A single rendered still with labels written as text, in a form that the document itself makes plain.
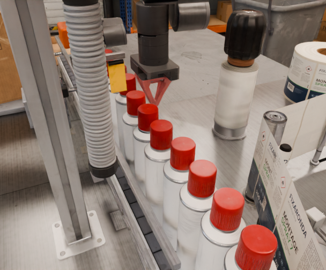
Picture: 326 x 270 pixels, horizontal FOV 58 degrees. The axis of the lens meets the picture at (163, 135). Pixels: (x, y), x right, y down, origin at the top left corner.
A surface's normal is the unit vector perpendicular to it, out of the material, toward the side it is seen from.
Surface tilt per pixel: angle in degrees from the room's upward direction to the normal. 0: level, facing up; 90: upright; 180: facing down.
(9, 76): 90
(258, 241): 3
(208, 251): 90
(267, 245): 2
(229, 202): 3
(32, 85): 90
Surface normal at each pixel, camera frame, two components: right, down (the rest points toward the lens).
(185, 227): -0.73, 0.39
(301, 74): -0.90, 0.25
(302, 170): 0.01, -0.82
